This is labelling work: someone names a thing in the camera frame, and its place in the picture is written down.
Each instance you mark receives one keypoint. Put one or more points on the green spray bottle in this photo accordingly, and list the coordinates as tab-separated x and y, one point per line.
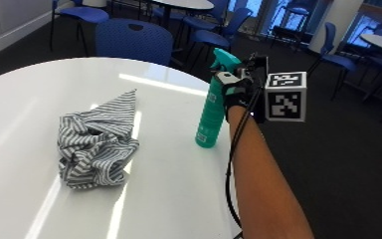
211	116

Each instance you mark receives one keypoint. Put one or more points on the white cube of black markers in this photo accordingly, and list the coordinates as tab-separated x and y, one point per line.
287	103

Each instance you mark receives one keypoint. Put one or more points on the blue chair with black legs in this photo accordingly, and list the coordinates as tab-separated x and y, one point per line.
83	15
337	56
202	21
220	35

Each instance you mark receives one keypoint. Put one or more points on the dark chair by window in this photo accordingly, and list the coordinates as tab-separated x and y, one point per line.
291	31

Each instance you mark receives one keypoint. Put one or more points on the blue perforated-back chair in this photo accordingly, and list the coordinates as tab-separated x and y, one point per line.
131	41

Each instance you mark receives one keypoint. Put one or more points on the white pillar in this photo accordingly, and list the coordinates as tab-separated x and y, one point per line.
337	23

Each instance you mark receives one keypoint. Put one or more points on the grey striped cloth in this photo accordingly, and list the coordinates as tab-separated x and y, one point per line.
95	146

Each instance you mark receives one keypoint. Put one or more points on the black glove-mounted camera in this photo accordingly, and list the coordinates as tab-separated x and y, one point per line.
258	63

